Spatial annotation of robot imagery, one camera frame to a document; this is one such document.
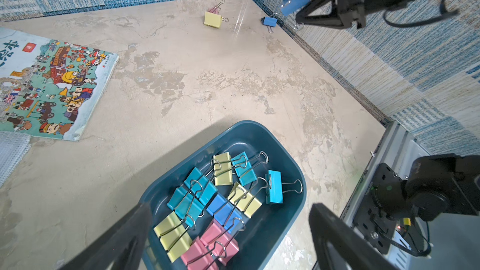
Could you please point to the pink binder clip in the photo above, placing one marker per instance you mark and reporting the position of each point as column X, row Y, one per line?
column 203, row 257
column 223, row 240
column 217, row 8

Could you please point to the teal plastic storage box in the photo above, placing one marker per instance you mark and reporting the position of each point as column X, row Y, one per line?
column 243, row 153

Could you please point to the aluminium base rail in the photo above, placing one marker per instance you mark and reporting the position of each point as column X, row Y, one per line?
column 398, row 148

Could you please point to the blue binder clip top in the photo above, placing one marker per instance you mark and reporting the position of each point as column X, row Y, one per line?
column 288, row 7

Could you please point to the teal binder clip lone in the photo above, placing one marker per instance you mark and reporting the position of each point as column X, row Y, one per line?
column 276, row 188

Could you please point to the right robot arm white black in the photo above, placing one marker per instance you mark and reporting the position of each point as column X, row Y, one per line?
column 445, row 183

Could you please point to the blue binder clip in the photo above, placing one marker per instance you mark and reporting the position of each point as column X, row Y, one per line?
column 288, row 7
column 228, row 216
column 270, row 22

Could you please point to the clear mesh document pouch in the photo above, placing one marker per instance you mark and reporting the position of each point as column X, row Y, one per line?
column 14, row 146

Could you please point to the yellow binder clip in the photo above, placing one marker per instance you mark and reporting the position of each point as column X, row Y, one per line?
column 246, row 200
column 214, row 20
column 173, row 236

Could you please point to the colourful Chinese history picture book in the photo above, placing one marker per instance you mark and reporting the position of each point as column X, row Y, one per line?
column 50, row 88

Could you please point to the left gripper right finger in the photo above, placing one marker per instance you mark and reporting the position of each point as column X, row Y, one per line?
column 338, row 247

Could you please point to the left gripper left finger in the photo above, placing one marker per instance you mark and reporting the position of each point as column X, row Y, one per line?
column 120, row 247

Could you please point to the yellow binder clip top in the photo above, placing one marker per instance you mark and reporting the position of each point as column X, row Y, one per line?
column 214, row 20

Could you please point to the teal binder clip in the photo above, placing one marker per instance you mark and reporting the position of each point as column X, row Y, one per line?
column 185, row 205
column 200, row 186

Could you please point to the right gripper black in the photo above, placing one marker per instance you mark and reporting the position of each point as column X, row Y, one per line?
column 347, row 13

